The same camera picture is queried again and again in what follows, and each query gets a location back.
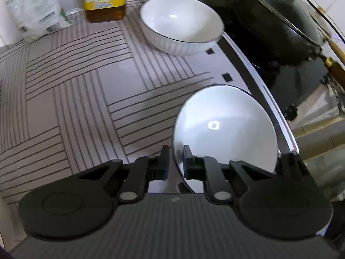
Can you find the white plastic salt bag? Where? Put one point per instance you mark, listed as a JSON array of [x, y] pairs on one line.
[[37, 18]]

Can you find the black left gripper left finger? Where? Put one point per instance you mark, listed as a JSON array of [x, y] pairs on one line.
[[141, 173]]

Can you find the black wok with lid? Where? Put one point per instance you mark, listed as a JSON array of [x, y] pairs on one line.
[[288, 43]]

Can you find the white ribbed bowl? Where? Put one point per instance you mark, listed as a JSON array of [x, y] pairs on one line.
[[180, 27], [225, 123]]

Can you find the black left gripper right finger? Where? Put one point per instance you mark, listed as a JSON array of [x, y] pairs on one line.
[[208, 170]]

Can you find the striped white table cover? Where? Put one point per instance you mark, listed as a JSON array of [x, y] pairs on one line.
[[91, 93]]

